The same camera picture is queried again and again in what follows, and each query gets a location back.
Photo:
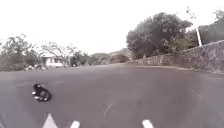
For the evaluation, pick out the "dark bushes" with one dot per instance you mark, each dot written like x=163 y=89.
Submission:
x=83 y=59

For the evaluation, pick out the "grey asphalt road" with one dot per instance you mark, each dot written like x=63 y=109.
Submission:
x=126 y=96

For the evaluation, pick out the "large dark tree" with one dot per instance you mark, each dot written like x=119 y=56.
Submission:
x=156 y=33

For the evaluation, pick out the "bare branched tree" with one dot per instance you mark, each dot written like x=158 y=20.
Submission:
x=58 y=50

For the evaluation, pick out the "white building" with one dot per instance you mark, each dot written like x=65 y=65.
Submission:
x=51 y=61

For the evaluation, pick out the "robot's own part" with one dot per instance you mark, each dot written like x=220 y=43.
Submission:
x=147 y=124
x=75 y=124

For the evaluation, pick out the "black and white animal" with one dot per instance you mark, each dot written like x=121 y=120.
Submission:
x=41 y=93

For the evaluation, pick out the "white pole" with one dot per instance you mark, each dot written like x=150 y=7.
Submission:
x=198 y=36

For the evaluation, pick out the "dark green tree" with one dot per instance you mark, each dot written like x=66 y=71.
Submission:
x=15 y=46

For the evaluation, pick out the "dark hedge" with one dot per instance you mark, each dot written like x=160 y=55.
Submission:
x=213 y=31

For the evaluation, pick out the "grey stone wall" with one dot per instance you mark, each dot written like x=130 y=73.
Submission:
x=203 y=56

